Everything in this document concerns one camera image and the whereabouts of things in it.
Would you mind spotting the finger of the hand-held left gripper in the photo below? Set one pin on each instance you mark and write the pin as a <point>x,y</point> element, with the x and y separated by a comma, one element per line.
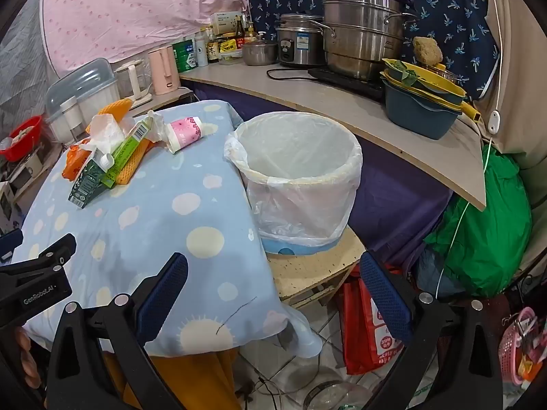
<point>8,242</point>
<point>55,252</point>

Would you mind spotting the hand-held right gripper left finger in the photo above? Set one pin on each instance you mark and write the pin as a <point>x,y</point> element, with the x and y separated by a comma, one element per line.
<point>162,294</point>

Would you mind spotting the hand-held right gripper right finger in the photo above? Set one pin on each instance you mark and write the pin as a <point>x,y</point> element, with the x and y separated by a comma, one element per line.
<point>384,294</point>

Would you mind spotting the dark green carton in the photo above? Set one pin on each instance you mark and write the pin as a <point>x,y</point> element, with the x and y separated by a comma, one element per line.
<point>87,183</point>

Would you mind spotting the white lined trash bin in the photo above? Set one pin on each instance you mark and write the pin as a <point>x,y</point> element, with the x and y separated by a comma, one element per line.
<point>299,158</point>

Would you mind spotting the pink paper cup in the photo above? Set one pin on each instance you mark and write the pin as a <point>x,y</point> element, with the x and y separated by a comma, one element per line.
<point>186,132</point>

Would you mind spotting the person's left hand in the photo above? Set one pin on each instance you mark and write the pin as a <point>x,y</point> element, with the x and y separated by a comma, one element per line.
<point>26,352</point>

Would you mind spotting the red shopping bag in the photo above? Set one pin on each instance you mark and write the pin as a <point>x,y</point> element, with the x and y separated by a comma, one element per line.
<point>371,333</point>

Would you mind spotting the wooden stool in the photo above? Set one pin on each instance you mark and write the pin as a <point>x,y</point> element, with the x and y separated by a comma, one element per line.
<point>307,277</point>

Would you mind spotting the orange tablecloth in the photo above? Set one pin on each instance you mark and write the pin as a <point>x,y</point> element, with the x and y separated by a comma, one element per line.
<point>192,380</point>

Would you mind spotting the red plastic basin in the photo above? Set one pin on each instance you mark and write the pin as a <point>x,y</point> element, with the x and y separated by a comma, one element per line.
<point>21,136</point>

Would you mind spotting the purple cloth skirt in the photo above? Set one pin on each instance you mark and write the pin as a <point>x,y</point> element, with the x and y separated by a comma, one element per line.
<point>384,188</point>

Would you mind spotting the glass pot lid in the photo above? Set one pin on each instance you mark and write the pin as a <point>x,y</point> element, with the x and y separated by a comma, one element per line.
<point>337,395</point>

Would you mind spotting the green plastic bag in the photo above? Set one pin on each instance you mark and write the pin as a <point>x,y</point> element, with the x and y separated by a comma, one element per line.
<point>483,230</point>

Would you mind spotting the white cylindrical container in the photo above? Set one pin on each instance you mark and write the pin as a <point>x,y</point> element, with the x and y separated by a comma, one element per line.
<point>70,115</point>

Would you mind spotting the pink plastic basket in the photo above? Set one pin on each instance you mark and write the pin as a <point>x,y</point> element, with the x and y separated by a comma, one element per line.
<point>517,346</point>

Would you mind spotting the clear lidded storage box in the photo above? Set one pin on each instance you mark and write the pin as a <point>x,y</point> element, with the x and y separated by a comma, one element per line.
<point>85,81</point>

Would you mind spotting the grey striped cloth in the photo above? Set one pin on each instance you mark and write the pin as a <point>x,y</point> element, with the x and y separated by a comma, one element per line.
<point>25,59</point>

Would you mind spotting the glass and white kettle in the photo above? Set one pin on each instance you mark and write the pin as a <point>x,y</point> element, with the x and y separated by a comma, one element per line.
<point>132,81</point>

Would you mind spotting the pink electric kettle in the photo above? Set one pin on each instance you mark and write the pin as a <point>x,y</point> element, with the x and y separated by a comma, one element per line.
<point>162,70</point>

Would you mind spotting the yellow plastic basins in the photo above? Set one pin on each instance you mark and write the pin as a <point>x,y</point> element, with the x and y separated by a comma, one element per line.
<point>444,92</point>

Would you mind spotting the black induction cooker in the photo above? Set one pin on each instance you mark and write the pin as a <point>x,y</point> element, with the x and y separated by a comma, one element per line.
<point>342,83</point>

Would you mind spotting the green tin can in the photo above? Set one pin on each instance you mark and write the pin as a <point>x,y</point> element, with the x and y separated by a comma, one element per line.
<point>183,55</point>

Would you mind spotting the clear food container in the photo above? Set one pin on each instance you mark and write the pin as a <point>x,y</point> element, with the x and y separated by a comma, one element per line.
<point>230,57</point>

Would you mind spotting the brown loofah sponge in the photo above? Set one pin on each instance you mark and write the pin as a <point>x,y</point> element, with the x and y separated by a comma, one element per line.
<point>427,51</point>

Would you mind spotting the dark sauce bottle white label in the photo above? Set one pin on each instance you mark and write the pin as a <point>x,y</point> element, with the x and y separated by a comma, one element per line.
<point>213,51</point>

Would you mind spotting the stainless steel steamer pot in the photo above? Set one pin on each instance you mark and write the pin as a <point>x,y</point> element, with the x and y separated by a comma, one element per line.
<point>363,38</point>

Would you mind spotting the pink dotted sheet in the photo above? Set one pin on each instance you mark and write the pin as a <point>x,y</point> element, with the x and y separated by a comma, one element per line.
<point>141,8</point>

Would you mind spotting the small steel lidded pot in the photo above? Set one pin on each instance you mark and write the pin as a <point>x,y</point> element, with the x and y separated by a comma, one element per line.
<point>258,51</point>

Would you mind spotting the silver rice cooker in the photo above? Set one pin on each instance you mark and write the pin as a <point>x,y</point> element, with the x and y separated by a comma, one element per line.
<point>299,42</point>

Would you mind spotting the tall dark sauce bottle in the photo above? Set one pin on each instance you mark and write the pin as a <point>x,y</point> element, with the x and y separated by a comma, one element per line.
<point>239,32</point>

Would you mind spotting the yellow oil bottle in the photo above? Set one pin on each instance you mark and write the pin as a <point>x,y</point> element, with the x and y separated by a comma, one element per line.
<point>251,34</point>

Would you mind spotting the white and green box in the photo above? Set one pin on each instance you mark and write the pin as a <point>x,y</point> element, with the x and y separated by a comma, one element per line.
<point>224,23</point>

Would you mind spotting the beige curtain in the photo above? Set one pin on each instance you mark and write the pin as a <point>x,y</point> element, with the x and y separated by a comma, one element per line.
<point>521,51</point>

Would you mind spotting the dark blue printed cloth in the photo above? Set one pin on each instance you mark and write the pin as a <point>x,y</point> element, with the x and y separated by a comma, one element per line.
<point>461,21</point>

